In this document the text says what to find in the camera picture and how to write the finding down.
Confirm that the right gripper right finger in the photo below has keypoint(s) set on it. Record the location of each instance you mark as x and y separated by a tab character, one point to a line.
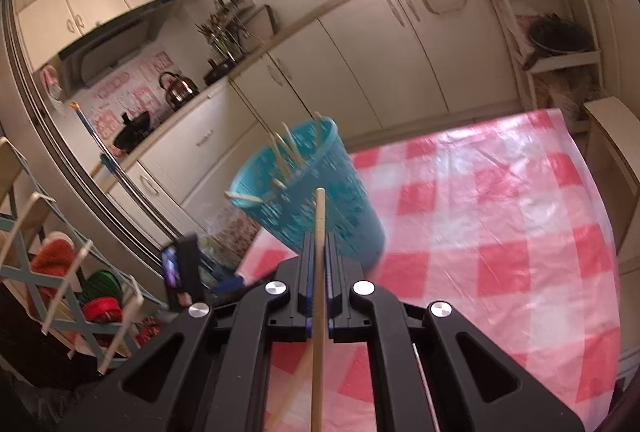
431	368

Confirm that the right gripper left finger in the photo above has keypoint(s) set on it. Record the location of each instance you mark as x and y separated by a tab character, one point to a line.
208	370

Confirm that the teal perforated plastic basket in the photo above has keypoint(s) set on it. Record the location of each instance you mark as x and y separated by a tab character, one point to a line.
350	216

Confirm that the white storage shelf rack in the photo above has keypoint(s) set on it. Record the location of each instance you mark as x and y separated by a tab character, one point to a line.
555	54

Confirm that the metal kettle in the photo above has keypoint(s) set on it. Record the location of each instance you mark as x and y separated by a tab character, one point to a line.
178	89

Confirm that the red white checkered tablecloth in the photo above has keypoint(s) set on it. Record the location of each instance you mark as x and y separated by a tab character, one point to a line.
503	220

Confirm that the black wok pan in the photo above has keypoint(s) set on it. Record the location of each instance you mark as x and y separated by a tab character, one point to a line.
134	131

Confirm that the bamboo chopstick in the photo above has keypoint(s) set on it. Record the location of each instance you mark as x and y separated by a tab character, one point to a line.
247	199
280	150
319	308
279	184
299	376
290	141
318	128

